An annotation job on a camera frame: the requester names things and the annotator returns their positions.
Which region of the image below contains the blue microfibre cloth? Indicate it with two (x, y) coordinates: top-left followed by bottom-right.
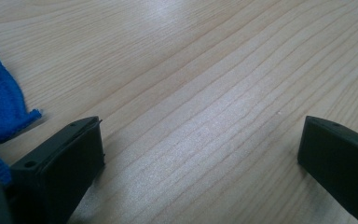
(0, 44), (43, 188)

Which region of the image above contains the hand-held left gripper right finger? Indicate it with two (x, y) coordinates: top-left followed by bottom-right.
(296, 115), (358, 224)

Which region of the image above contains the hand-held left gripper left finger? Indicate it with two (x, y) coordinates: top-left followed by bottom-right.
(8, 116), (106, 224)

